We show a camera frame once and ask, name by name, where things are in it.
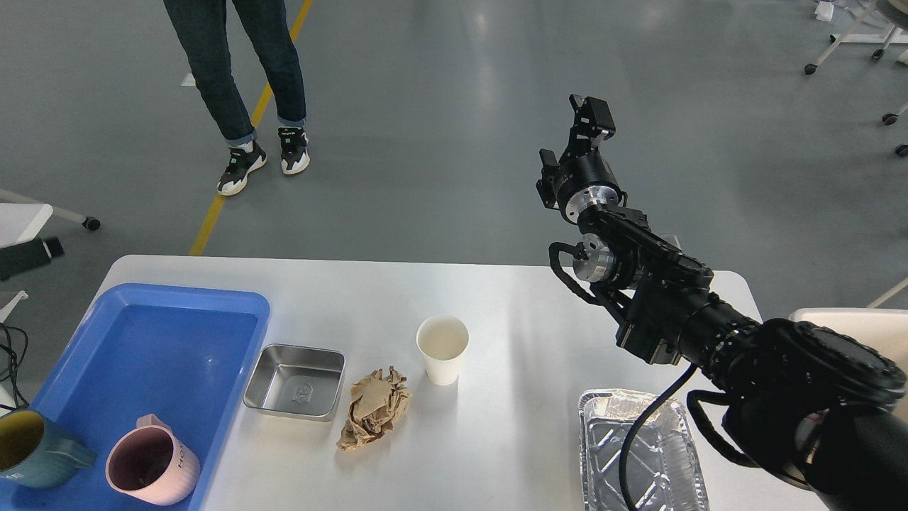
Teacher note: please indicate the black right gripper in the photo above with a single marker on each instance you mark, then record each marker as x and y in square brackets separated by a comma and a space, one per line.
[582, 180]

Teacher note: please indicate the white paper cup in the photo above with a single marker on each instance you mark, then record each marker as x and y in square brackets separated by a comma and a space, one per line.
[442, 342]

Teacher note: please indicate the white side table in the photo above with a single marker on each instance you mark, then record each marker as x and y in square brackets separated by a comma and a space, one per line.
[20, 223]

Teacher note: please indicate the white wheeled frame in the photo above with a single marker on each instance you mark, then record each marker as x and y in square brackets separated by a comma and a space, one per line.
[895, 15]

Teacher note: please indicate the blue plastic tray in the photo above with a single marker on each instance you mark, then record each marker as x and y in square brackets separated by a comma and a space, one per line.
[182, 353]

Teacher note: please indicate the pink plastic mug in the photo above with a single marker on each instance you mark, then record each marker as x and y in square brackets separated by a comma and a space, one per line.
[151, 464]

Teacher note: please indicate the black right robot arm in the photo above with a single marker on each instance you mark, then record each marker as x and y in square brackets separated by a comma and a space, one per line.
[812, 406]

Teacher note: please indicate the cream plastic bin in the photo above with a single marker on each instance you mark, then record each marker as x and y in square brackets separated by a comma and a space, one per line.
[883, 329]

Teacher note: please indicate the stainless steel square tray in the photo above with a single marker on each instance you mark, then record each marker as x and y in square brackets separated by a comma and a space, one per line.
[296, 382]

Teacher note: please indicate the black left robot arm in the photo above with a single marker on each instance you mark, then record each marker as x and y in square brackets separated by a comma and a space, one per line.
[29, 255]

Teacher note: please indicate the aluminium foil tray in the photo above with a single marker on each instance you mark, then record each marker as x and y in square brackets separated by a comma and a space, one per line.
[663, 471]

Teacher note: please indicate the teal ceramic mug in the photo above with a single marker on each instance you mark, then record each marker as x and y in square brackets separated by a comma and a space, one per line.
[38, 453]

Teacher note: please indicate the crumpled brown paper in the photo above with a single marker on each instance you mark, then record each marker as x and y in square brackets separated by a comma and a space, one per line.
[378, 402]

